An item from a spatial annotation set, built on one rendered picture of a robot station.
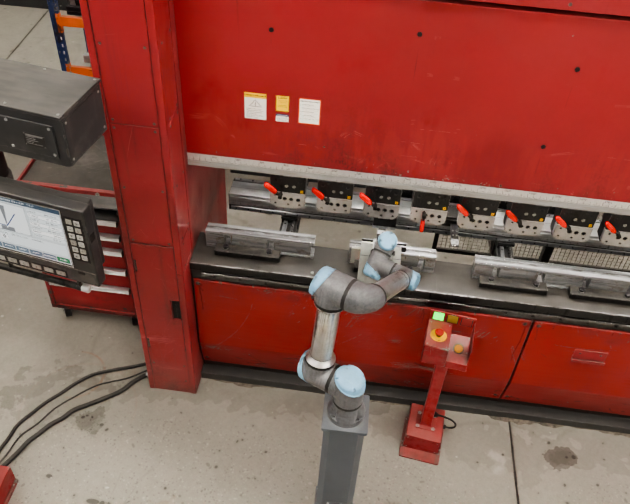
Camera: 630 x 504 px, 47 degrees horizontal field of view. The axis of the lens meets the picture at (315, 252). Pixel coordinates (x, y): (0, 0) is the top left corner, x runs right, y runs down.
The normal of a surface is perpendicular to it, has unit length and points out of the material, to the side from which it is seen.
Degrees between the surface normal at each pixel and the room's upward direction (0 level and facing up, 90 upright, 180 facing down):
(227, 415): 0
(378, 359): 90
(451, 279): 0
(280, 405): 0
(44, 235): 90
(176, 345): 90
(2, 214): 90
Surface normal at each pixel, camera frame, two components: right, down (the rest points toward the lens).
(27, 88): 0.05, -0.72
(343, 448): -0.10, 0.68
